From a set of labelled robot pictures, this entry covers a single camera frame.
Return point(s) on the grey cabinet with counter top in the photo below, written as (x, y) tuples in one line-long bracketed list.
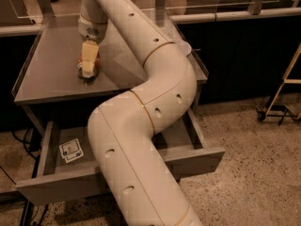
[(56, 63)]

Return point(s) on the white tag sticker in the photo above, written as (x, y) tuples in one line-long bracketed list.
[(71, 150)]

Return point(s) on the grey horizontal rail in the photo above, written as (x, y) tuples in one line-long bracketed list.
[(234, 16)]

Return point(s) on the open grey top drawer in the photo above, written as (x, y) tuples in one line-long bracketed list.
[(182, 146)]

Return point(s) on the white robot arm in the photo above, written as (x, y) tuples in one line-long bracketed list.
[(144, 188)]

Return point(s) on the wooden wheeled stand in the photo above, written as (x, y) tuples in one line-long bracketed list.
[(282, 111)]

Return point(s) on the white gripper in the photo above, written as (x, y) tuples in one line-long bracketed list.
[(89, 31)]

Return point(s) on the red coke can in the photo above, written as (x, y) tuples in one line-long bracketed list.
[(95, 68)]

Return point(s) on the white ceramic bowl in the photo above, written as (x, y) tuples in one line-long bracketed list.
[(184, 46)]

